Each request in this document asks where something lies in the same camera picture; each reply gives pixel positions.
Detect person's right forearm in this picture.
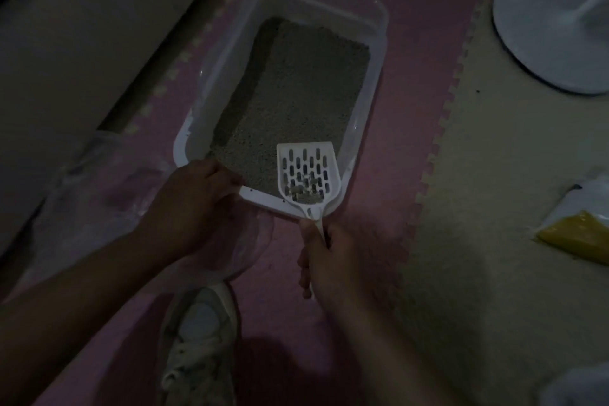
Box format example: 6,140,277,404
328,291,472,406

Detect person's right hand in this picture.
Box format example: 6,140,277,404
297,219,372,311

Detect white standing fan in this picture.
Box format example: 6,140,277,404
492,0,609,96

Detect white slotted litter scoop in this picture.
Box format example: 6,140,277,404
275,141,343,302

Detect white cat litter tray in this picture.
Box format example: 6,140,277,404
172,0,390,221

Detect clear plastic bag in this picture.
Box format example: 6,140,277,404
9,129,277,302

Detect pink foam floor mat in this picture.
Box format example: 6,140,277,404
28,0,543,406

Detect white flat panel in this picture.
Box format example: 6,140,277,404
537,362,609,406

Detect person's left forearm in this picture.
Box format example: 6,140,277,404
0,229,167,406

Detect white bed frame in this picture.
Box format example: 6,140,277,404
0,0,239,254

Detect person's left hand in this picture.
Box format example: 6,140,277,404
135,158,244,261

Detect yellow plastic bag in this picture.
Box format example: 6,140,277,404
535,210,609,265

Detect white sneaker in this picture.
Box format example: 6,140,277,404
159,282,241,406

